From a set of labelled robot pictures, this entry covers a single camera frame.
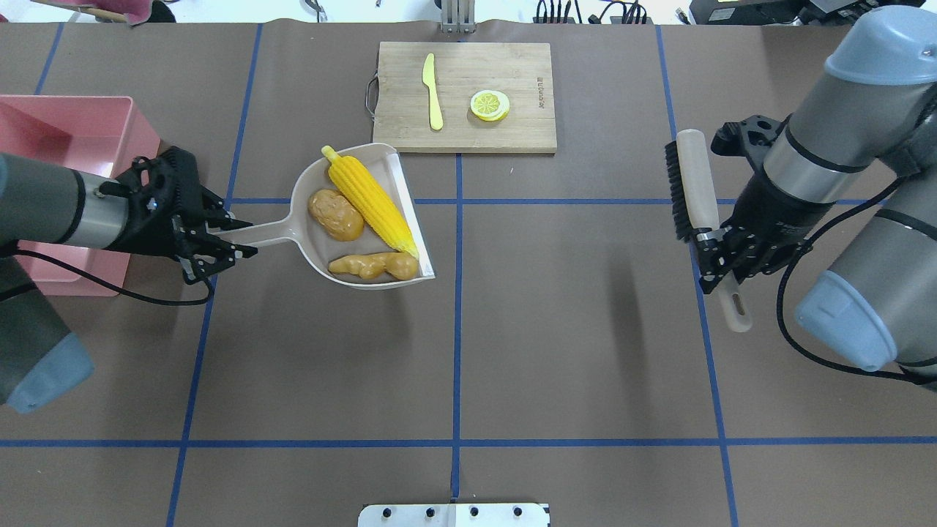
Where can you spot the bamboo cutting board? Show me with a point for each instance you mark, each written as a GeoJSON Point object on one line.
{"type": "Point", "coordinates": [523, 71]}

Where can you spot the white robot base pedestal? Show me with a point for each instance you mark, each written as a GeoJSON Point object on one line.
{"type": "Point", "coordinates": [456, 514]}

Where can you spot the aluminium frame post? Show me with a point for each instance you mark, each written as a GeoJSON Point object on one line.
{"type": "Point", "coordinates": [457, 16]}

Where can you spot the tan toy ginger root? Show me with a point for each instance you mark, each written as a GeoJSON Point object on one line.
{"type": "Point", "coordinates": [400, 266]}

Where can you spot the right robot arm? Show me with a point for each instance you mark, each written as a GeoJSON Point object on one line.
{"type": "Point", "coordinates": [838, 197]}

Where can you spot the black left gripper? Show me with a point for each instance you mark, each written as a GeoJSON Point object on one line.
{"type": "Point", "coordinates": [151, 233]}

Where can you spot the yellow plastic toy knife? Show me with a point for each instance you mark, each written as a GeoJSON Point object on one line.
{"type": "Point", "coordinates": [428, 77]}

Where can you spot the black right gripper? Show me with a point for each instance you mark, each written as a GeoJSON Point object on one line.
{"type": "Point", "coordinates": [770, 210]}

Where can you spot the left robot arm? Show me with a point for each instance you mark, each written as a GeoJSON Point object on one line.
{"type": "Point", "coordinates": [42, 357]}

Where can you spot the yellow toy lemon slice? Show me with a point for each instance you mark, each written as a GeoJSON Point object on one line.
{"type": "Point", "coordinates": [489, 105]}

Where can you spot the pink plastic bin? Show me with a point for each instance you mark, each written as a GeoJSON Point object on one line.
{"type": "Point", "coordinates": [56, 152]}

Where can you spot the beige hand brush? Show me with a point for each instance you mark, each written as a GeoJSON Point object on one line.
{"type": "Point", "coordinates": [697, 223]}

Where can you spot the yellow toy corn cob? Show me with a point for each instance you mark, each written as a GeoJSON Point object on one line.
{"type": "Point", "coordinates": [377, 208]}

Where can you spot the brown toy potato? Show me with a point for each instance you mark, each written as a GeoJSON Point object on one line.
{"type": "Point", "coordinates": [335, 213]}

